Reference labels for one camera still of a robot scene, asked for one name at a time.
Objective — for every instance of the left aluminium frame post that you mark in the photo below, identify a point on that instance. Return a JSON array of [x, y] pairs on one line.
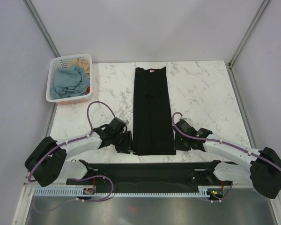
[[40, 24]]

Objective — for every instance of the right aluminium frame post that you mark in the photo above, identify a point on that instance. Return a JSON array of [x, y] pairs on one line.
[[258, 15]]

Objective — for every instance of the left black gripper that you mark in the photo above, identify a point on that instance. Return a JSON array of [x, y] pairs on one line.
[[128, 145]]

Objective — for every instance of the blue t shirt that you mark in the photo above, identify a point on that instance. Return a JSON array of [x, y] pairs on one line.
[[69, 82]]

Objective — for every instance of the white plastic basket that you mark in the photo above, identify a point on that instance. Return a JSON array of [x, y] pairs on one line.
[[63, 62]]

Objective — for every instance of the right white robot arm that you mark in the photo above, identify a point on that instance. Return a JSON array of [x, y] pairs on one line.
[[258, 168]]

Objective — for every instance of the beige t shirt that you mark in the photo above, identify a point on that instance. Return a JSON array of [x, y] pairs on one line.
[[82, 63]]

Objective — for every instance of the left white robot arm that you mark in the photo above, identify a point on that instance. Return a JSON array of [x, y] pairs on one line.
[[50, 159]]

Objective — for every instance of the black t shirt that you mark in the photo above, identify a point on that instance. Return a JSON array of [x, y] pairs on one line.
[[152, 125]]

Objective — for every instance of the white slotted cable duct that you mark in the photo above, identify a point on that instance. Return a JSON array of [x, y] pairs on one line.
[[202, 192]]

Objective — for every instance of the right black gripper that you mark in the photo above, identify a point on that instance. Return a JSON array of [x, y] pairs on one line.
[[178, 146]]

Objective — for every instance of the aluminium frame post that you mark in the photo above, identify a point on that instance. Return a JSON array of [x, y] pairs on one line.
[[258, 15], [40, 24]]

